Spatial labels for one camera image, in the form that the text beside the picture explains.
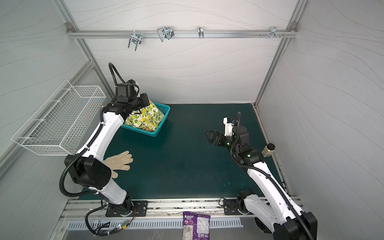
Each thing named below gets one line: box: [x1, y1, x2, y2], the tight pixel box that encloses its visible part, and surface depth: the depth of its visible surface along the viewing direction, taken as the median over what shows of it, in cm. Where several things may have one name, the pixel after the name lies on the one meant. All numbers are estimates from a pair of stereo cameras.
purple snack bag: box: [182, 211, 211, 240], surface depth 69 cm
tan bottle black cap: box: [261, 143, 276, 158], surface depth 88 cm
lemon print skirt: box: [124, 97, 165, 132], surface depth 92 cm
